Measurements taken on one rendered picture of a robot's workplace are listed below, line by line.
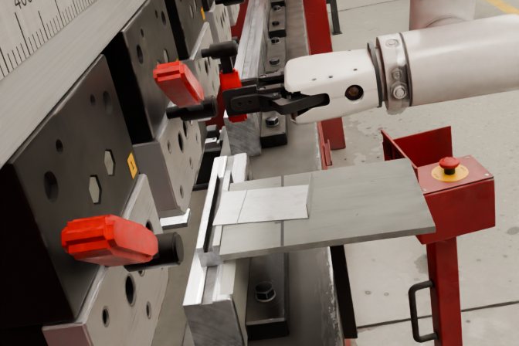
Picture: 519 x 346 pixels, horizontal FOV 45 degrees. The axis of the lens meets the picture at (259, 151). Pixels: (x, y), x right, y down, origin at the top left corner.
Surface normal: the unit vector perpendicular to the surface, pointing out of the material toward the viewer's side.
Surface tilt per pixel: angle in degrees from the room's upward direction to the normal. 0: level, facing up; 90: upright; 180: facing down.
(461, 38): 36
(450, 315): 90
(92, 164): 90
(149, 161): 90
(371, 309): 0
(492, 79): 108
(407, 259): 0
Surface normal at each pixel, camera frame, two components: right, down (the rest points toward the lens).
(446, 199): 0.15, 0.41
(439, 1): -0.11, 0.43
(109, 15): 0.98, -0.14
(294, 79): -0.31, -0.83
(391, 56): -0.15, -0.29
